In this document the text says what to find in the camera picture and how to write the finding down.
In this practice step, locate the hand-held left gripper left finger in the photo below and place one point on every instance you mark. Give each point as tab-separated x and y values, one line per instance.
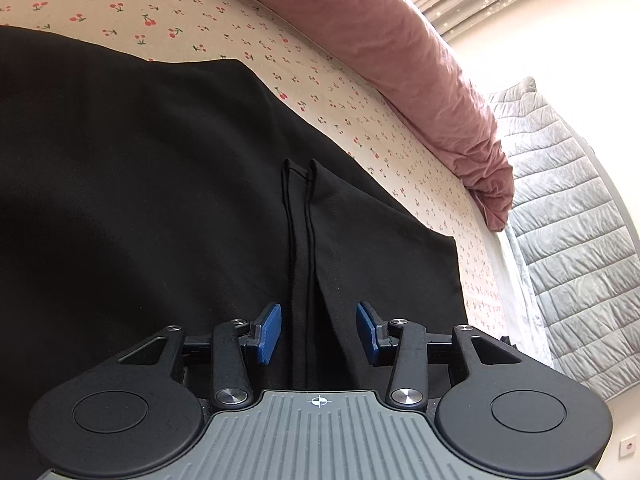
267	332

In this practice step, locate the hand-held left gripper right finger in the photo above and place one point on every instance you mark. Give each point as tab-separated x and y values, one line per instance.
366	332

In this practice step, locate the black pants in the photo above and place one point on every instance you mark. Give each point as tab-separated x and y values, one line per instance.
125	185

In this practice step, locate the pale grey bed cover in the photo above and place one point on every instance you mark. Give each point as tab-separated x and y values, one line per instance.
525	300

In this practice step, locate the cherry print bed sheet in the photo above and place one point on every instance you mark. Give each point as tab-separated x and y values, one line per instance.
350	100

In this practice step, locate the grey quilted blanket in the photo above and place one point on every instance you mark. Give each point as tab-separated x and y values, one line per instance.
575	220

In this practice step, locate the pink pillow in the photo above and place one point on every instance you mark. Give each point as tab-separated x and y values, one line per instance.
400	45

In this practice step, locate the white wall socket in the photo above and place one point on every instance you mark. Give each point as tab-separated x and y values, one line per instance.
627	446

